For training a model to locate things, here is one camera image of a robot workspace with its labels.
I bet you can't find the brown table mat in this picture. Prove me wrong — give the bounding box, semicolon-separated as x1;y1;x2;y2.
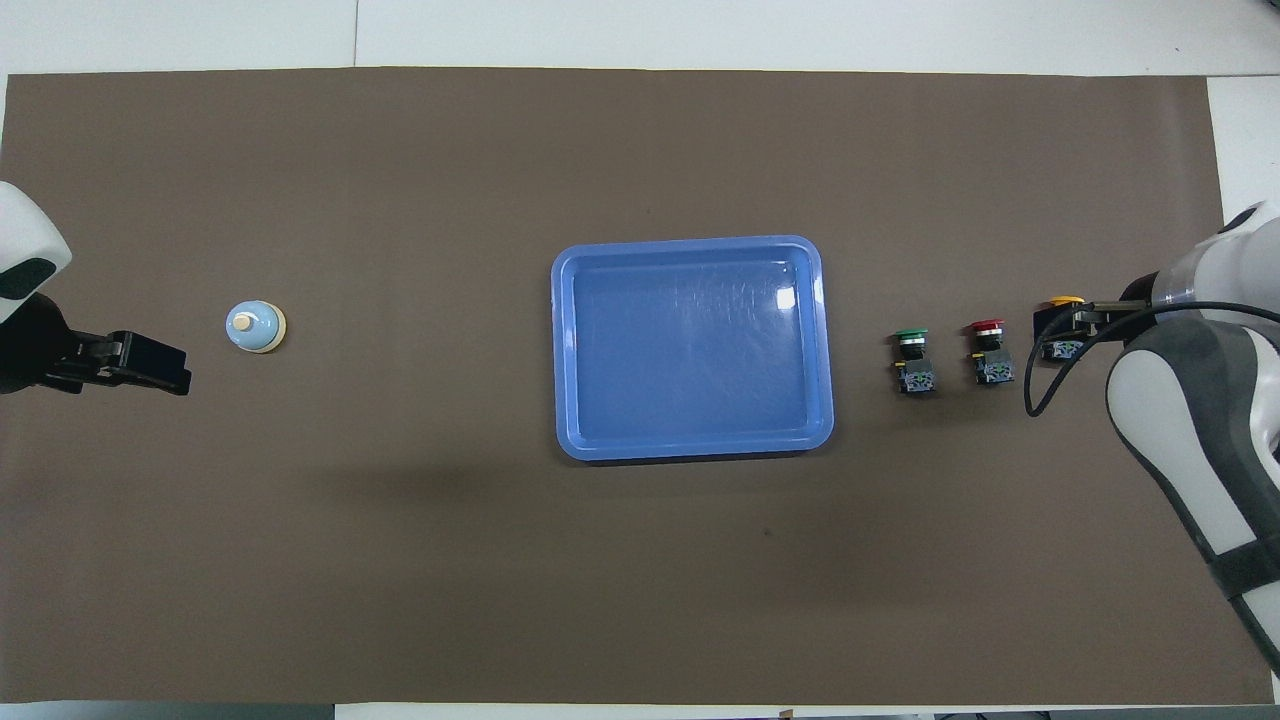
0;66;1276;705

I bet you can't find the blue plastic tray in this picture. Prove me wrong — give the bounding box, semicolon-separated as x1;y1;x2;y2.
551;235;835;462

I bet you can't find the red mushroom push button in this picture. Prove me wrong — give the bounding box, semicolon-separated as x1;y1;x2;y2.
968;319;1016;388

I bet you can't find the green mushroom push button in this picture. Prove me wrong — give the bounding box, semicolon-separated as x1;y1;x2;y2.
888;328;937;397

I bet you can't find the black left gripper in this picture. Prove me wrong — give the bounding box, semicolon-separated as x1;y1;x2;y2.
0;292;194;398

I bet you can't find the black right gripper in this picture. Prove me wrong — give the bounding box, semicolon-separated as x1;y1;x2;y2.
1033;271;1161;349

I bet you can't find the yellow mushroom push button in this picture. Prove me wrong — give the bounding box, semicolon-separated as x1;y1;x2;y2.
1039;295;1088;364

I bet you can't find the light blue call bell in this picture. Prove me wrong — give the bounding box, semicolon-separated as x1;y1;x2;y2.
225;300;288;355

